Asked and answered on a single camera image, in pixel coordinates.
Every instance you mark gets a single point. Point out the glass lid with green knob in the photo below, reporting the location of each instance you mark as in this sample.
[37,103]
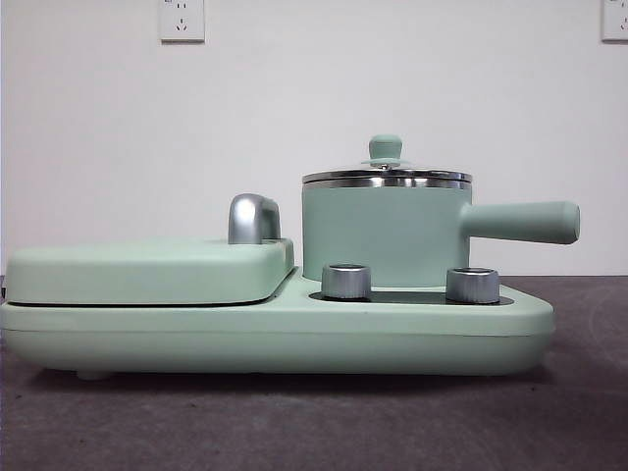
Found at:
[385,147]

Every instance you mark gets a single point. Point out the silver control knob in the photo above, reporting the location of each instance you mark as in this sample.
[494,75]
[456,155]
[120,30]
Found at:
[346,282]
[472,284]

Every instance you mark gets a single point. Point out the mint green breakfast machine base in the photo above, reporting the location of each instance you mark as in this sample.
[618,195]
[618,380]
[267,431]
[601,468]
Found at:
[294,338]

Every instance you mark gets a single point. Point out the white wall socket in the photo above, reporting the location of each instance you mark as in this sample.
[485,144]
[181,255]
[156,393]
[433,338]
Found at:
[181,24]
[615,22]

